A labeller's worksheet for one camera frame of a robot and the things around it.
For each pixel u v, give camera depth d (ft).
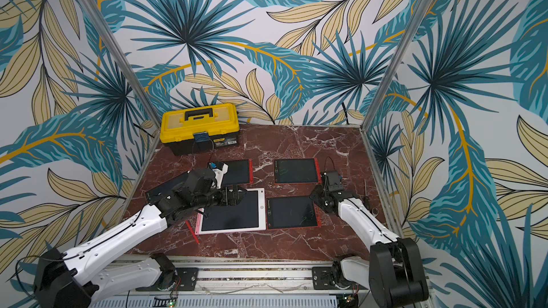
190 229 2.76
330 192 2.15
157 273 1.99
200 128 3.20
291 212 2.96
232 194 2.21
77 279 1.28
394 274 1.34
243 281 2.41
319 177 3.28
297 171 3.31
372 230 1.56
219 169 2.26
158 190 3.20
